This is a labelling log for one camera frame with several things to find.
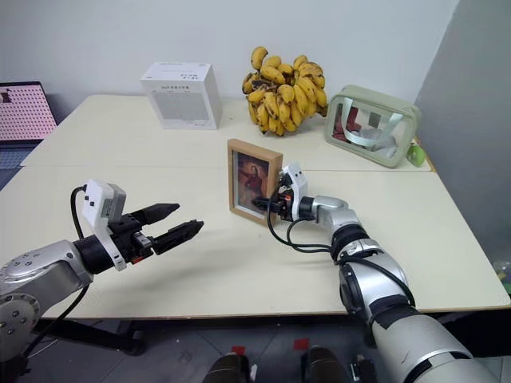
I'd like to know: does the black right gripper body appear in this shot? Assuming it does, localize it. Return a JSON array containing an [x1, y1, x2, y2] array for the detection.
[[271, 171, 295, 223]]

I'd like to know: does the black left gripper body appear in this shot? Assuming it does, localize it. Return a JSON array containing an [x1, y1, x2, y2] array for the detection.
[[107, 212, 156, 266]]

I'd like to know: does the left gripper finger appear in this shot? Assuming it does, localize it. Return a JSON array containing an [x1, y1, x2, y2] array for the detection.
[[153, 219, 205, 257], [133, 203, 181, 226]]

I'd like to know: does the wooden picture frame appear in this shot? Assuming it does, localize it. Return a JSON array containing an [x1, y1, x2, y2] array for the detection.
[[227, 137, 285, 227]]

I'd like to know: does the yellow banana bunch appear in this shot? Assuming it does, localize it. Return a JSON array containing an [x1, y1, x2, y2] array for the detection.
[[241, 45, 329, 138]]

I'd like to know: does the white cardboard box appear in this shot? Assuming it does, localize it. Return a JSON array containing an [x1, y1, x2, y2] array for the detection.
[[139, 61, 224, 131]]

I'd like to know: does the clear green-trimmed pouch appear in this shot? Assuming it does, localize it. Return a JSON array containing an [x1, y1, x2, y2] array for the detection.
[[323, 84, 423, 172]]

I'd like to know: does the green pouch zipper tag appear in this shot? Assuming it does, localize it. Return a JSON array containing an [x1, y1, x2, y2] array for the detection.
[[406, 144, 426, 168]]

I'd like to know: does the dark rounded shape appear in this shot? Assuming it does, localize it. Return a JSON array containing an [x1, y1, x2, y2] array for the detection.
[[306, 345, 347, 383], [204, 352, 252, 383]]

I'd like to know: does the laptop with pink screen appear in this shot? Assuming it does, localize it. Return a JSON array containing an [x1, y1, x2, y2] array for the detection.
[[0, 81, 58, 189]]

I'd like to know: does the small black block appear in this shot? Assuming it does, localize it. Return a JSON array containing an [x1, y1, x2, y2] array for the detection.
[[350, 357, 377, 383]]

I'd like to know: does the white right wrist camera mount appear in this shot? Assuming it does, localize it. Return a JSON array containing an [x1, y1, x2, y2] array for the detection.
[[280, 160, 311, 221]]

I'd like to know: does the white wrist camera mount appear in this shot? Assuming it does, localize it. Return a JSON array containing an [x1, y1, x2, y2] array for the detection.
[[280, 160, 311, 221], [81, 179, 129, 273]]

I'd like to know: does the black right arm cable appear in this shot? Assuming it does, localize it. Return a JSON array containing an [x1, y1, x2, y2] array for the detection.
[[266, 201, 417, 309]]

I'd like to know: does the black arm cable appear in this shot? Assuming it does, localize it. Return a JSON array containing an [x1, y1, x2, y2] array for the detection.
[[19, 184, 91, 360], [266, 201, 417, 309]]

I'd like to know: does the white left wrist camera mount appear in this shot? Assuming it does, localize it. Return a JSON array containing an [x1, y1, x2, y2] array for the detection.
[[81, 179, 129, 273]]

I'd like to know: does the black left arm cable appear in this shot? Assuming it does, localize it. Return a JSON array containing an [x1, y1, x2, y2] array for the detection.
[[19, 184, 91, 360]]

